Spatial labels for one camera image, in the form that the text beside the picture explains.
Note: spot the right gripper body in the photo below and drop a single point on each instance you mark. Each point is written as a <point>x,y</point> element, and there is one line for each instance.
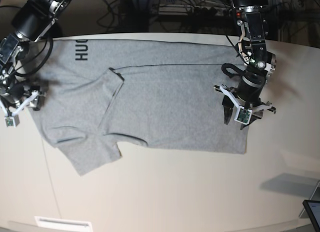
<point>13,96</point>

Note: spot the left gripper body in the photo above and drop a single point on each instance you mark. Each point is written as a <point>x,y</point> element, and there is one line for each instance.
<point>250,87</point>

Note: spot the grey T-shirt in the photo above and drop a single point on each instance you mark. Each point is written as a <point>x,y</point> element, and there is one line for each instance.
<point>149,93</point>

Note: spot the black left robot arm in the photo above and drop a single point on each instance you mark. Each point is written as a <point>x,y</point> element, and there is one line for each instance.
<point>251,46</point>

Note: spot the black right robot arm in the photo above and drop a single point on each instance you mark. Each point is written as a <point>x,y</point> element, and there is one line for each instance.
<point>31,24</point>

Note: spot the black power strip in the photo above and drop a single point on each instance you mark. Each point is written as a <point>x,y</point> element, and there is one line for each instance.
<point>188,10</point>

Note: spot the white label strip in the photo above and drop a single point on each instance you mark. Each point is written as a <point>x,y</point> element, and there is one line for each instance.
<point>63,225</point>

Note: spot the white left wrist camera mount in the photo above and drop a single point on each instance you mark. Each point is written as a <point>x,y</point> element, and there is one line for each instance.
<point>241,114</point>

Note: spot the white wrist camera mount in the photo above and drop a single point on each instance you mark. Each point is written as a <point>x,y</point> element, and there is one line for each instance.
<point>241,114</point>
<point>12,107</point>

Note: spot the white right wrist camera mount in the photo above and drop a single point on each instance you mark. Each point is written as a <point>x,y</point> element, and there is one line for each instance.
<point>12,107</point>

